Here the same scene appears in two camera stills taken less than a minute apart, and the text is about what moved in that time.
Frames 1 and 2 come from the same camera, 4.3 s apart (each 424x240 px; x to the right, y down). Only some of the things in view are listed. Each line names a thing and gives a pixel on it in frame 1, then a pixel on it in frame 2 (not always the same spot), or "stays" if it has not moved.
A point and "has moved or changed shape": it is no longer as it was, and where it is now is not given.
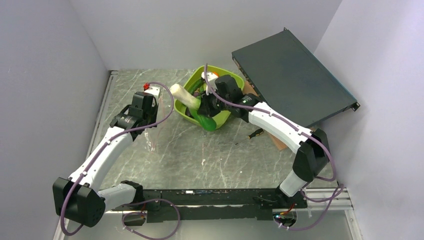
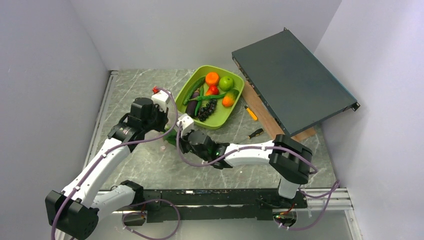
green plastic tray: (220, 71) stays
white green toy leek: (193, 103) -> (171, 136)
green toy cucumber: (199, 83) stays
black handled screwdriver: (257, 132) stays
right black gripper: (204, 108) -> (183, 140)
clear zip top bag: (151, 132) has moved or changed shape
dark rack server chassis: (284, 71) stays
